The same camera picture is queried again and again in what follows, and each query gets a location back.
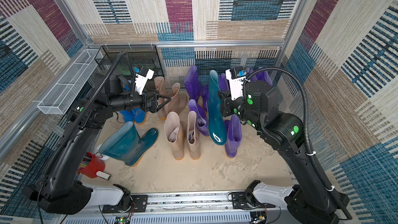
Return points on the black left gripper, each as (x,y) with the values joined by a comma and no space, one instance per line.
(153,108)

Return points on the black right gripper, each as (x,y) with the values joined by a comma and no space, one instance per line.
(225,104)

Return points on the short purple boot front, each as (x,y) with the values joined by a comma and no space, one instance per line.
(223,82)

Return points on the short purple boot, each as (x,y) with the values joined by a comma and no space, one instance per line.
(223,82)
(205,96)

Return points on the teal boot front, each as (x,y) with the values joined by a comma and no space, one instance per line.
(216,127)

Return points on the teal boot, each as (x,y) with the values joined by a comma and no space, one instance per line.
(127,145)
(216,127)

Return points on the short beige boot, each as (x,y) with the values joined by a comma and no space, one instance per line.
(174,133)

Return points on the tall purple boot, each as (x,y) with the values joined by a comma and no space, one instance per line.
(249,71)
(264,76)

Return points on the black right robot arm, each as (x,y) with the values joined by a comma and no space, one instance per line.
(313,200)

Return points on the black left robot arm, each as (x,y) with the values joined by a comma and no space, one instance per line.
(57,191)

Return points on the blue rain boot upright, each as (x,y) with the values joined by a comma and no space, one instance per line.
(127,115)

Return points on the purple boot at back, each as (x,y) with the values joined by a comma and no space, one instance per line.
(192,84)

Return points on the purple boot middle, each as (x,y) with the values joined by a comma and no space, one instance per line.
(202,120)

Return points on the white small box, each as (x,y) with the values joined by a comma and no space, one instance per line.
(103,175)

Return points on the black wire mesh shelf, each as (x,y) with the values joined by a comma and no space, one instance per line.
(137,56)

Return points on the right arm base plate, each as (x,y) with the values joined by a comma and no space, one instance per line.
(243,201)

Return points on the aluminium front rail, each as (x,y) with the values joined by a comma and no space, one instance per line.
(206,207)

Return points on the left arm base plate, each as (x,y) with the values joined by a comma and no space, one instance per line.
(133,204)

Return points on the white wire mesh basket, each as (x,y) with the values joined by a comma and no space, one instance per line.
(63,93)

